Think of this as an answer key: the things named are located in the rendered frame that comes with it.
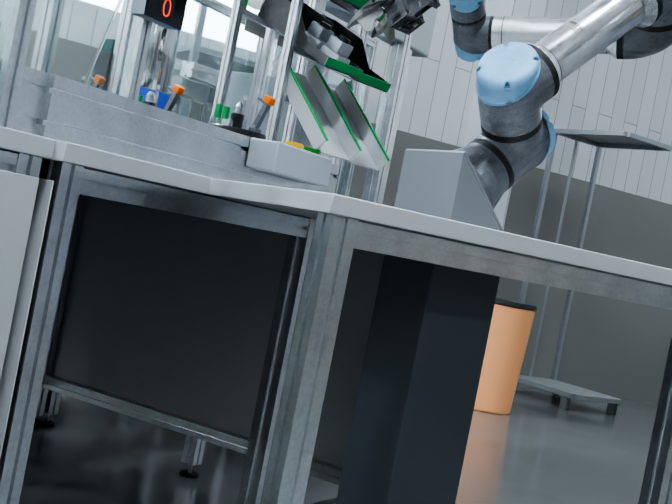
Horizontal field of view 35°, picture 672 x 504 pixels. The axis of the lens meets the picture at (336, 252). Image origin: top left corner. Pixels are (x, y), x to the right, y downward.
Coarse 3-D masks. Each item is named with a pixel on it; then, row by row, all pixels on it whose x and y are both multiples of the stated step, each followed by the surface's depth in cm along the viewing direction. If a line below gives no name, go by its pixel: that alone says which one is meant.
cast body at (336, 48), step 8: (328, 40) 254; (336, 40) 253; (344, 40) 253; (320, 48) 258; (328, 48) 254; (336, 48) 252; (344, 48) 253; (352, 48) 254; (336, 56) 252; (344, 56) 254
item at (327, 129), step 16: (272, 64) 261; (288, 80) 257; (304, 80) 269; (320, 80) 267; (288, 96) 256; (304, 96) 253; (320, 96) 267; (304, 112) 252; (320, 112) 264; (336, 112) 263; (304, 128) 252; (320, 128) 248; (336, 128) 262; (320, 144) 248; (336, 144) 259; (352, 144) 258
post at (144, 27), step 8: (144, 24) 225; (136, 32) 225; (144, 32) 226; (136, 40) 225; (144, 40) 226; (136, 48) 225; (144, 48) 226; (136, 56) 225; (144, 56) 227; (136, 64) 225; (144, 64) 227; (136, 72) 226; (128, 80) 225; (136, 80) 226; (128, 88) 225; (136, 88) 226; (128, 96) 225; (136, 96) 227
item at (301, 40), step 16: (272, 0) 263; (288, 0) 260; (272, 16) 262; (288, 16) 259; (304, 16) 273; (320, 16) 269; (304, 32) 255; (304, 48) 254; (336, 64) 252; (352, 64) 261
